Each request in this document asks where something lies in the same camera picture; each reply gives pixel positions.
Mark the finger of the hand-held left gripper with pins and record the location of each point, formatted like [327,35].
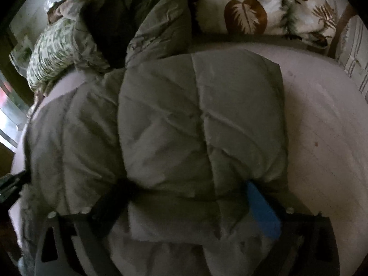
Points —
[13,184]

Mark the olive quilted comforter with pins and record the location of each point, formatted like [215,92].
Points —
[172,115]

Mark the green patterned pillow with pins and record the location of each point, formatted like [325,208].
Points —
[54,51]

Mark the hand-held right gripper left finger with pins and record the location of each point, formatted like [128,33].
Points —
[110,207]

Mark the brown wooden bed frame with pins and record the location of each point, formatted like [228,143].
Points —
[340,23]

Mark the window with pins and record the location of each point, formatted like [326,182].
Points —
[8,115]

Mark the striped pillow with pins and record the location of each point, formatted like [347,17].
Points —
[355,51]

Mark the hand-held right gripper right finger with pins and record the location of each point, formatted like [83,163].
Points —
[263,212]

